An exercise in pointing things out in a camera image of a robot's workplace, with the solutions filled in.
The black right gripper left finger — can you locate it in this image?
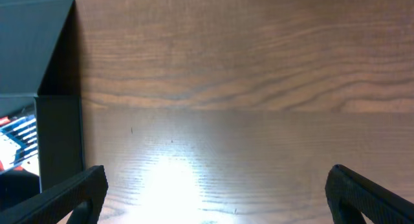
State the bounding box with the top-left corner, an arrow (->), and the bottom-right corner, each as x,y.
1,165 -> 108,223

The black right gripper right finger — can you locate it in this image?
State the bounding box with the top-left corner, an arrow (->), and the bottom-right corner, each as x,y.
325,164 -> 413,224

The blue precision screwdriver set case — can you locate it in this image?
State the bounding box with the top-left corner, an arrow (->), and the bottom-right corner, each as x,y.
1,114 -> 39,177

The dark green open box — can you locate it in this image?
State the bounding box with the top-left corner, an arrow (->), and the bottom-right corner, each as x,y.
1,0 -> 85,210

